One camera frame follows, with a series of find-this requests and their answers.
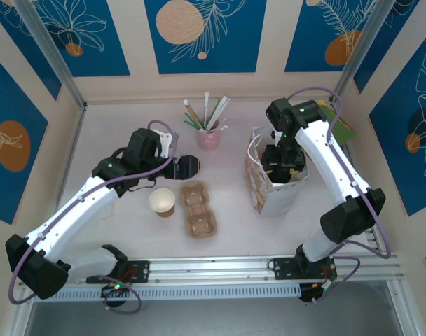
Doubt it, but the brown cup with black lid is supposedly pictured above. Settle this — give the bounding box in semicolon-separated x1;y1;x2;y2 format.
271;171;296;185

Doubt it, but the black plastic cup lid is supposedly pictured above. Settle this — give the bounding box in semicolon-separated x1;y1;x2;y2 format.
177;153;202;178

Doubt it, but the white paper bag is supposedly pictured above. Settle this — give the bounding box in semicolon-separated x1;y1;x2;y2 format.
244;126;310;218

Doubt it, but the brown paper cup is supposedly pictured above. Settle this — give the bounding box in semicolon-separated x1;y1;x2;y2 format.
148;188;176;219

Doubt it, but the pink straw holder cup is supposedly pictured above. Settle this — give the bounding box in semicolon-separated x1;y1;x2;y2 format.
198;118;222;152

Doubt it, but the cardboard cup carrier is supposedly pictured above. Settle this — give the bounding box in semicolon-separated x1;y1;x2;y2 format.
179;181;220;242

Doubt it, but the kraft brown straw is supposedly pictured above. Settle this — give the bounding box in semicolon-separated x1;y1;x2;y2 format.
183;99;202;131

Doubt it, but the white paper-wrapped straw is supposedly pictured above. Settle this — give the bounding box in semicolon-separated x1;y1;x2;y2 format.
209;94;231;129
203;91;211;130

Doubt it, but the green striped wrapped straw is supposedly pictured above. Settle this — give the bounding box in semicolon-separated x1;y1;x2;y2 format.
206;97;221;130

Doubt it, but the red paper napkin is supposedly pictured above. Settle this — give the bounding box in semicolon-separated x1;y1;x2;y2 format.
338;117;357;136

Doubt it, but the black base electronics module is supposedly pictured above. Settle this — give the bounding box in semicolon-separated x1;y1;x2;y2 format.
99;279;130;309
298;278;336;305

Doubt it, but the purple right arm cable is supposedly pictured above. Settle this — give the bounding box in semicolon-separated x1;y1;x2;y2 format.
289;86;392;305

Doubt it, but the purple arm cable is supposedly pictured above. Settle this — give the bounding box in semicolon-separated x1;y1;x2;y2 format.
8;120;179;315
289;86;392;305

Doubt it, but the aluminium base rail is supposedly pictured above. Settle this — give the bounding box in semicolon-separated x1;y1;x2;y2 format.
18;251;403;285

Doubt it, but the white slotted cable duct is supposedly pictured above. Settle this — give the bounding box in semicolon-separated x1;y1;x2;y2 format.
33;283;302;302

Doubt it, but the aluminium corner post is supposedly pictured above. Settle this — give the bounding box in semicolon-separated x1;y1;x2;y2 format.
330;0;392;108
13;0;88;112

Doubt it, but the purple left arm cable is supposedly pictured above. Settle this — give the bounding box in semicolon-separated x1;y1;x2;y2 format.
8;120;179;315

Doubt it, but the aluminium front frame bar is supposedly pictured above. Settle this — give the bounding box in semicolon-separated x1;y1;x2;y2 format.
387;279;422;336
8;290;37;336

